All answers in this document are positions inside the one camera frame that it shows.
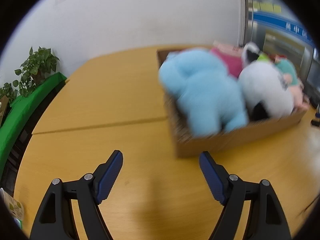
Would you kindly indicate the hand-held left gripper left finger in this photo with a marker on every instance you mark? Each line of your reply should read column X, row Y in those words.
column 110, row 177

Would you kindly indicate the pale printed paper box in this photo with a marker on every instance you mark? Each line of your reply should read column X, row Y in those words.
column 13, row 206

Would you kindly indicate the black and white panda plush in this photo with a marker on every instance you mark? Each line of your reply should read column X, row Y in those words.
column 265, row 87

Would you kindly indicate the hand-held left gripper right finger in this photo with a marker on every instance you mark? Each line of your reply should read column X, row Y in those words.
column 212, row 177

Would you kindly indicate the row of yellow sticky notes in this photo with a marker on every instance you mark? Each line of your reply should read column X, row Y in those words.
column 266, row 6

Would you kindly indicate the pink pig plush teal dress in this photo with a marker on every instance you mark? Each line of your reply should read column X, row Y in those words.
column 287, row 70

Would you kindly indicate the light blue plush toy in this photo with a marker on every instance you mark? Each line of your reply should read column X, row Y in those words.
column 200, row 87

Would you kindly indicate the brown cardboard box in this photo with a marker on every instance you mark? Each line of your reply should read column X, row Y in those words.
column 225, row 142

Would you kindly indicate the pink plush toy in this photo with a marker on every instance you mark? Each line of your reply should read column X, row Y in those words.
column 232, row 63

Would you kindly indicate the large green potted plant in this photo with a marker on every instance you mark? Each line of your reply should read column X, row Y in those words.
column 37, row 65

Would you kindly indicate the small green potted plant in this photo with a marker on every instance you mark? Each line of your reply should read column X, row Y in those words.
column 7, row 92

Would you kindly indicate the blue door banner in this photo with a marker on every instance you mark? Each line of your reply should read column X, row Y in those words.
column 275, row 22

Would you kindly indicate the small dark object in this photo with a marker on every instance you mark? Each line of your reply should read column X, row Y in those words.
column 315, row 123

